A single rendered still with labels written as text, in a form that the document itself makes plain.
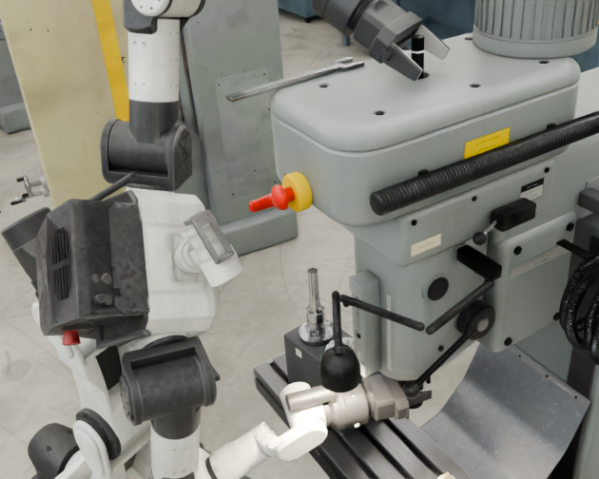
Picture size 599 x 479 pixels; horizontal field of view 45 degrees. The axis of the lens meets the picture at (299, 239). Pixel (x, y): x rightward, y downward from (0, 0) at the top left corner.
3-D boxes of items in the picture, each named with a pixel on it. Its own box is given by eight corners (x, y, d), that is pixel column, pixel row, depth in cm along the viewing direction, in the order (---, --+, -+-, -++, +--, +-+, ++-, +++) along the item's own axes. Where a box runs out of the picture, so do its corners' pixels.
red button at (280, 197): (281, 216, 109) (280, 193, 107) (268, 205, 112) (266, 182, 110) (300, 209, 110) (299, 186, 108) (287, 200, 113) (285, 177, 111)
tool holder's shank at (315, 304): (320, 313, 173) (318, 275, 167) (307, 313, 174) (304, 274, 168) (322, 305, 176) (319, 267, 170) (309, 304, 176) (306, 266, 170)
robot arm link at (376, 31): (403, 55, 120) (347, 13, 122) (433, 6, 113) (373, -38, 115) (368, 79, 111) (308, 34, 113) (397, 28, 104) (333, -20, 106)
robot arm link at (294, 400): (349, 437, 144) (295, 451, 142) (333, 396, 153) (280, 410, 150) (351, 401, 137) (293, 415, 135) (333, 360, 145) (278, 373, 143)
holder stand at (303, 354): (345, 436, 175) (341, 374, 164) (288, 390, 190) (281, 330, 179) (380, 411, 181) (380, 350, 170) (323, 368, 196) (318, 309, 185)
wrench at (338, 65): (235, 105, 108) (235, 99, 107) (222, 98, 111) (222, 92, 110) (364, 66, 119) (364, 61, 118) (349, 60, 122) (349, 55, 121)
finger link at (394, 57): (415, 83, 109) (382, 59, 110) (425, 67, 107) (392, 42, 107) (410, 86, 108) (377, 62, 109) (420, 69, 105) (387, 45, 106)
